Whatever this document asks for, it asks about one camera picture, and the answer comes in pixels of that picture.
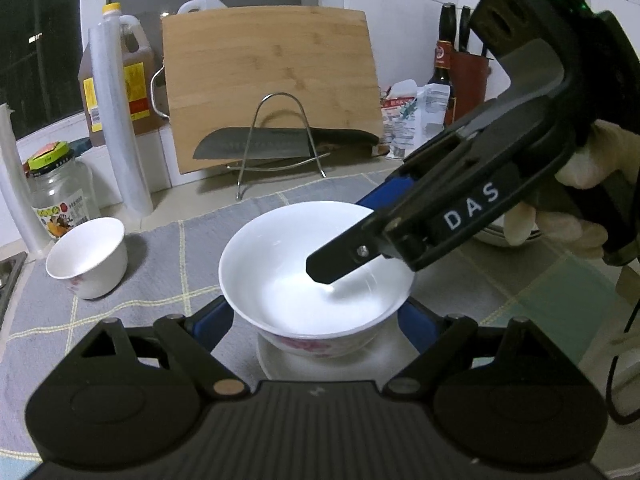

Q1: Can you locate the small white plate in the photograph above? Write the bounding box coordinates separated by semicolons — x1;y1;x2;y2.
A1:
257;320;419;388

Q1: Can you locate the white floral bowl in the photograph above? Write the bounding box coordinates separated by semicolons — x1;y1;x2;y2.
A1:
218;199;417;360

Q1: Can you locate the stack of white plates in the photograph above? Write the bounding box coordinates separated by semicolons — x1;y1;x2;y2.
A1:
474;216;541;247

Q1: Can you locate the black kitchen knife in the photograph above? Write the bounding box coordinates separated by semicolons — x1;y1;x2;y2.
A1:
193;127;380;160

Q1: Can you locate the white gloved right hand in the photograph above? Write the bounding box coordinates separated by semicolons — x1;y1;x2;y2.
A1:
502;119;640;260

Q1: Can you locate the white seasoning bag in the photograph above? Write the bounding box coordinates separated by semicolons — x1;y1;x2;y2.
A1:
381;79;451;159

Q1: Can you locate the red knife block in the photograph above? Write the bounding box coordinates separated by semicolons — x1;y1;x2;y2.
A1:
439;2;494;122

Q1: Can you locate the dark sauce bottle red label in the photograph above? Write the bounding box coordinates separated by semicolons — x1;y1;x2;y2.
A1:
430;40;457;126

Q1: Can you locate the left plastic wrap roll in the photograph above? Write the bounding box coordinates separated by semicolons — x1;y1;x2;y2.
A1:
1;103;52;259

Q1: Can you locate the bamboo cutting board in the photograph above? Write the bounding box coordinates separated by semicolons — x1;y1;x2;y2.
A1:
162;6;383;174

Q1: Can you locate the glass jar green lid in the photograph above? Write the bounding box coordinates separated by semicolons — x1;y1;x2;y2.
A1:
26;141;101;240

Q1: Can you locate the steel sink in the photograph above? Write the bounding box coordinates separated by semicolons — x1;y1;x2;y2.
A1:
0;252;27;324

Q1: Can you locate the clear jug yellow cap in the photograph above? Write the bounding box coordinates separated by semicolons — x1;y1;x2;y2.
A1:
178;0;226;14

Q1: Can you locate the dark oil jug yellow cap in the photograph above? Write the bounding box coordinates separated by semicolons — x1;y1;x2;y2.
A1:
78;2;162;146

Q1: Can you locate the tall plastic wrap roll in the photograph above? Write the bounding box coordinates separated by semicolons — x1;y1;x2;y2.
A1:
89;10;153;220

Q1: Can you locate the metal wire rack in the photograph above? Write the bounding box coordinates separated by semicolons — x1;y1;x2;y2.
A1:
227;91;326;202

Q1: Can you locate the black cable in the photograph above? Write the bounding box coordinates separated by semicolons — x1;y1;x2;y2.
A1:
604;263;640;427

